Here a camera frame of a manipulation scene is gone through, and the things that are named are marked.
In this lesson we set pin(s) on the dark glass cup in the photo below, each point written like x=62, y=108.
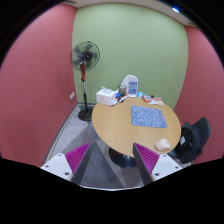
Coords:
x=122, y=89

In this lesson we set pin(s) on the blue patterned mouse pad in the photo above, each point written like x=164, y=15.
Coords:
x=147, y=117

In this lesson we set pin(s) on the white blue jug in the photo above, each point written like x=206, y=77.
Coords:
x=131, y=82

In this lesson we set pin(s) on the white wall socket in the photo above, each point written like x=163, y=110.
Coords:
x=72, y=95

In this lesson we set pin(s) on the black chair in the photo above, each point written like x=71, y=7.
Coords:
x=204, y=126

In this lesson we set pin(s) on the orange white card packet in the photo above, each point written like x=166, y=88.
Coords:
x=156, y=101

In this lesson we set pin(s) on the black backpack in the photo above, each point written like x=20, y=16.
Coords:
x=190, y=144

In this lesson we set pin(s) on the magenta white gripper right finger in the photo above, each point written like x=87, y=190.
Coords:
x=153, y=166

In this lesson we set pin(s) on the orange small box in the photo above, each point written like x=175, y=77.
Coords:
x=147, y=98

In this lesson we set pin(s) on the black standing fan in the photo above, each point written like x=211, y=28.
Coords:
x=85, y=56

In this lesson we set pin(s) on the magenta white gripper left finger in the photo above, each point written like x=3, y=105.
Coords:
x=70, y=166

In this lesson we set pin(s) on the white tissue box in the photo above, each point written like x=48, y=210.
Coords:
x=106, y=96

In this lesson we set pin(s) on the round wooden table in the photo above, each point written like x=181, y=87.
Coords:
x=114, y=127

